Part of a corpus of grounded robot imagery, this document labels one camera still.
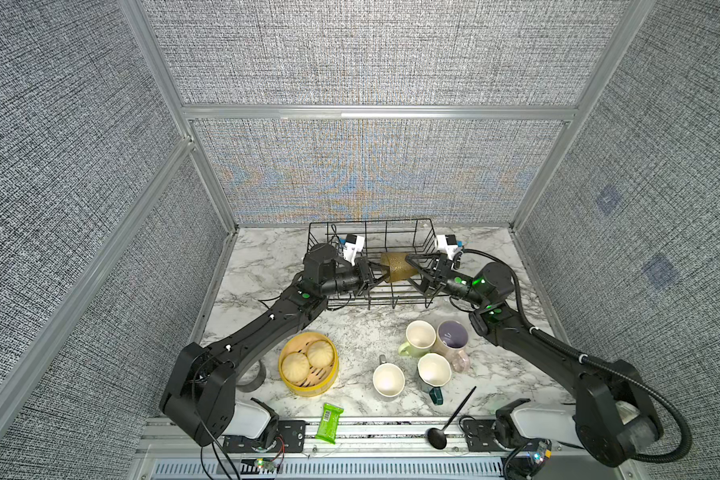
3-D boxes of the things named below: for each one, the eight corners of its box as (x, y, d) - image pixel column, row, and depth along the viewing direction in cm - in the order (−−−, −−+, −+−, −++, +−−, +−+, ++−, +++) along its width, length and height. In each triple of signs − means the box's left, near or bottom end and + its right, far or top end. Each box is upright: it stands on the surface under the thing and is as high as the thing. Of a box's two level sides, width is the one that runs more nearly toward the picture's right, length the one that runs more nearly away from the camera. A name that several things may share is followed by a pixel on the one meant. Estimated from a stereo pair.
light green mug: (397, 361, 88) (401, 347, 80) (395, 335, 93) (398, 320, 85) (431, 361, 88) (438, 347, 80) (427, 335, 93) (434, 320, 85)
